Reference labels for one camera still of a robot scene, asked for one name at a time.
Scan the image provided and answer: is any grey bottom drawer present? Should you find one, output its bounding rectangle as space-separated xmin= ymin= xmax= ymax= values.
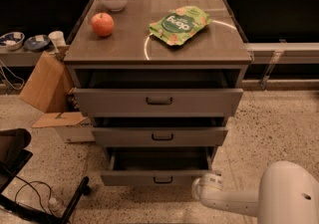
xmin=101 ymin=146 xmax=221 ymax=186

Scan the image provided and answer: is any grey drawer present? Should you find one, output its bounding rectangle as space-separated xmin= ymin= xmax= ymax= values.
xmin=74 ymin=89 xmax=243 ymax=117
xmin=92 ymin=127 xmax=227 ymax=147
xmin=101 ymin=146 xmax=221 ymax=186

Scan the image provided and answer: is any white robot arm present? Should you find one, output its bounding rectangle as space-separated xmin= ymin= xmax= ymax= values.
xmin=191 ymin=161 xmax=319 ymax=224

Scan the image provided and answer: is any grey drawer cabinet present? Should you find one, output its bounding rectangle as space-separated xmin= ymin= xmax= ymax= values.
xmin=63 ymin=0 xmax=253 ymax=162

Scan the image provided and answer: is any grey top drawer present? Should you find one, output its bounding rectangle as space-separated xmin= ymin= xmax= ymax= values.
xmin=74 ymin=89 xmax=243 ymax=117

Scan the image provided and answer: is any grey middle drawer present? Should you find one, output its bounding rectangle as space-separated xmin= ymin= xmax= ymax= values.
xmin=92 ymin=127 xmax=227 ymax=147

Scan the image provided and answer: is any green snack bag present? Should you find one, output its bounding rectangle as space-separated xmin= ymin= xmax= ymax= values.
xmin=149 ymin=6 xmax=212 ymax=46

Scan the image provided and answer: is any red apple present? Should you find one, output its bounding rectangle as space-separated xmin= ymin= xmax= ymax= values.
xmin=91 ymin=13 xmax=115 ymax=37

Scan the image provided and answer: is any brown cardboard box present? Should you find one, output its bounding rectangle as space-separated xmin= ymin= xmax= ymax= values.
xmin=19 ymin=51 xmax=94 ymax=143

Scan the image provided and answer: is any white paper cup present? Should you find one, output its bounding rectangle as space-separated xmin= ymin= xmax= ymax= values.
xmin=49 ymin=31 xmax=66 ymax=48

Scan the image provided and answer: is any dark blue bowl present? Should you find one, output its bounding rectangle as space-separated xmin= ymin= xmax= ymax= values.
xmin=24 ymin=35 xmax=51 ymax=52

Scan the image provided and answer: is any clear plastic bottle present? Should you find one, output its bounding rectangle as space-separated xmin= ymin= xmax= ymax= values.
xmin=48 ymin=197 xmax=64 ymax=217

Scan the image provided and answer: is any black chair base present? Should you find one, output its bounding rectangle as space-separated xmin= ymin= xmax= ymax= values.
xmin=0 ymin=127 xmax=92 ymax=224

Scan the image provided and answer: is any blue patterned bowl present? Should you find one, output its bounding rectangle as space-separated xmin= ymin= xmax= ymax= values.
xmin=0 ymin=32 xmax=25 ymax=51

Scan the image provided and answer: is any grey wall shelf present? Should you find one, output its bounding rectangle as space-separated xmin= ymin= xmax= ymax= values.
xmin=246 ymin=43 xmax=319 ymax=65

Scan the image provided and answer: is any black cable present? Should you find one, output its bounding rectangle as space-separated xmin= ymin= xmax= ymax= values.
xmin=13 ymin=175 xmax=54 ymax=214

